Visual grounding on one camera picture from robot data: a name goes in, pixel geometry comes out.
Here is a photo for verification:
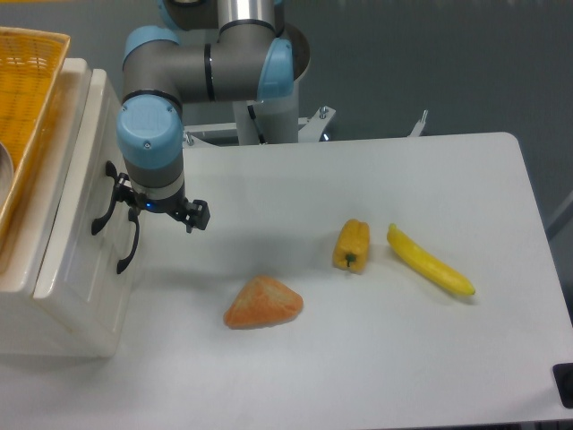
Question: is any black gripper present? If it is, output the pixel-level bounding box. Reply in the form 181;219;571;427
110;173;210;233

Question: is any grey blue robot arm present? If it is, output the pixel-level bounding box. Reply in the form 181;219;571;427
106;1;308;230

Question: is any white drawer cabinet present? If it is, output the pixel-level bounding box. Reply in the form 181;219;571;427
0;57;131;359

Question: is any orange bread piece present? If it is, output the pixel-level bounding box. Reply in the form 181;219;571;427
223;275;304;330

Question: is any metal bowl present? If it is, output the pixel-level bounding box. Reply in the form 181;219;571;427
0;143;14;209

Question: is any yellow woven basket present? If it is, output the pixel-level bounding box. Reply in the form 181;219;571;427
1;27;71;237

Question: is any yellow bell pepper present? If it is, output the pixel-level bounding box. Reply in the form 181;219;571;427
332;219;370;273

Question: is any yellow banana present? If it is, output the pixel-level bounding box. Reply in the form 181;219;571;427
387;224;475;297

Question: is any black device table corner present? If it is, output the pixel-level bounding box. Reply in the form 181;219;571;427
552;363;573;409

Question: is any white table bracket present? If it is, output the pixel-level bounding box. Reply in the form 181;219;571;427
408;109;429;138

